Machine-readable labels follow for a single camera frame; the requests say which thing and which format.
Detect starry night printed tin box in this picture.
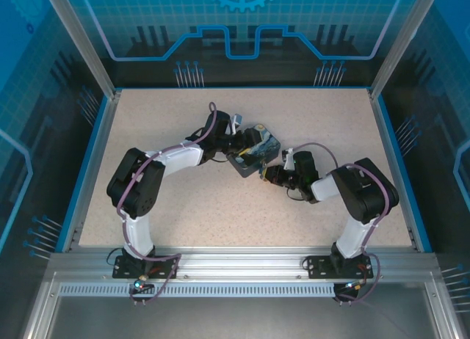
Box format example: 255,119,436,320
225,123,282,179

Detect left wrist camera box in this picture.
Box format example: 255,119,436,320
228,112,245,136

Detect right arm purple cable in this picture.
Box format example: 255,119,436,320
289,142,390,305

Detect aluminium mounting rail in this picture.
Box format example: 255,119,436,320
49,245,438,281

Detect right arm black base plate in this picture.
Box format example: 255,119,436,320
304,254,374,280

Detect aluminium side rail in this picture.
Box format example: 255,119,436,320
368,89,424,252
64,90,123,252

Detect slotted grey cable duct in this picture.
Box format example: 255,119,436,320
58,282,337,298

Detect cable connector with led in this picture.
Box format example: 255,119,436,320
132,275,156,293
342,277,369,291

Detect aluminium frame post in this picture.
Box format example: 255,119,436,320
41,0,123,100
368,0,442,101

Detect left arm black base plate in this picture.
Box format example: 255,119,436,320
111,254,181,280

